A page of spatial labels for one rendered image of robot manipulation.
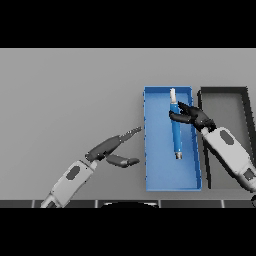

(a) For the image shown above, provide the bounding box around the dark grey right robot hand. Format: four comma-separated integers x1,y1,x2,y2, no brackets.
168,101,217,132

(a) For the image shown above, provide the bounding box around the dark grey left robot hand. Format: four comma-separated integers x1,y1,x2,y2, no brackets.
84,126,143,169

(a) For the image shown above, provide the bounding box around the blue pipe with pale end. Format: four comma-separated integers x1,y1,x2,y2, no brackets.
168,87,184,161

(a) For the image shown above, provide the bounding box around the dark grey bin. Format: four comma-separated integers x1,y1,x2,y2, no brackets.
197,86,256,190

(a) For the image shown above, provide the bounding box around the blue bin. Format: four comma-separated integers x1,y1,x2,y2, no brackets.
142,85,203,193

